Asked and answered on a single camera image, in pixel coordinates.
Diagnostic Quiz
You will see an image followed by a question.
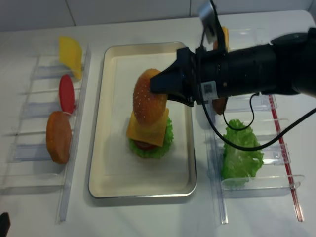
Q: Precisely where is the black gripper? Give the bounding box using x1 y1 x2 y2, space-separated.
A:
150 47 203 107

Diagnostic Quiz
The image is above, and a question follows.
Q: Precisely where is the cream metal baking tray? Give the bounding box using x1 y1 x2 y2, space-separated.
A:
88 42 197 198

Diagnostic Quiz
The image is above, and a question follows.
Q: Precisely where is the clear acrylic left rack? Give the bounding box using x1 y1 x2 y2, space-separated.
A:
0 42 91 222

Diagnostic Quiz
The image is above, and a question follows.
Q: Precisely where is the orange cheese slice on burger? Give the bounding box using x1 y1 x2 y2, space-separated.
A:
126 108 169 147

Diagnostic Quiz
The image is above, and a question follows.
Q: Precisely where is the sesame bun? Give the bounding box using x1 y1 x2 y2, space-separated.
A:
133 69 167 126
213 26 230 52

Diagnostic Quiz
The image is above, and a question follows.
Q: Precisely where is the black cable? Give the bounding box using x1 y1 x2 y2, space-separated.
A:
198 29 316 150

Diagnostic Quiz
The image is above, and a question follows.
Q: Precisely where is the yellow cheese slice in rack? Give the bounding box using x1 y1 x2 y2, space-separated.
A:
59 36 82 80

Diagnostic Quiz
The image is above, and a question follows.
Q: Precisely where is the clear acrylic rack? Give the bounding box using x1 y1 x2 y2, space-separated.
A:
197 27 306 225
0 42 91 222

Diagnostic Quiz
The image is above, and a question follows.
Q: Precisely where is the white parchment paper sheet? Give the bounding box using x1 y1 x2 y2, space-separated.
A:
105 53 192 175

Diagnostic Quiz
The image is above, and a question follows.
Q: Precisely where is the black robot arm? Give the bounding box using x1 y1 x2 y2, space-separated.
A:
150 28 316 106

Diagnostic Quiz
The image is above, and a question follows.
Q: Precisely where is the brown meat patty on burger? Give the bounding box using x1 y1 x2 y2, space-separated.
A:
134 140 156 151

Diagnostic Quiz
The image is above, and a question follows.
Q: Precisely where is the brown bun half left rack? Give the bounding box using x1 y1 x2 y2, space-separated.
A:
46 111 72 164

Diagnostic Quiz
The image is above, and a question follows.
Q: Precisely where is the black object at corner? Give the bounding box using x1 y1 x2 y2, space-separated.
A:
0 212 11 237

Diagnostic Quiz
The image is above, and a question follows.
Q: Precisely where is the red tomato slice in rack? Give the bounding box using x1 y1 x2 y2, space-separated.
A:
59 74 75 114

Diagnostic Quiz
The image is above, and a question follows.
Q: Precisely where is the clear acrylic right rack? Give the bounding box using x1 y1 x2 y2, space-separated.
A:
197 27 306 225

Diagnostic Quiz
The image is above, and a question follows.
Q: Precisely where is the sesame top bun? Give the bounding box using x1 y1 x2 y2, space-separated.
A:
133 69 167 126

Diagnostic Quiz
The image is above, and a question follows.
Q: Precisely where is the large green lettuce leaf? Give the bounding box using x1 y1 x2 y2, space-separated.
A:
221 119 264 179

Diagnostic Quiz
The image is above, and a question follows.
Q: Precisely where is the green lettuce leaf on burger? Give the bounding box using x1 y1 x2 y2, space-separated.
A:
128 117 174 159

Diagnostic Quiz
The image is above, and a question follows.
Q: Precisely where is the brown meat patty in rack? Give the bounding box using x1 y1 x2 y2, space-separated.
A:
212 97 228 115

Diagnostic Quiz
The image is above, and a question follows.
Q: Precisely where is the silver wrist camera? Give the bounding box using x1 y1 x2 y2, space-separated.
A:
198 0 217 44

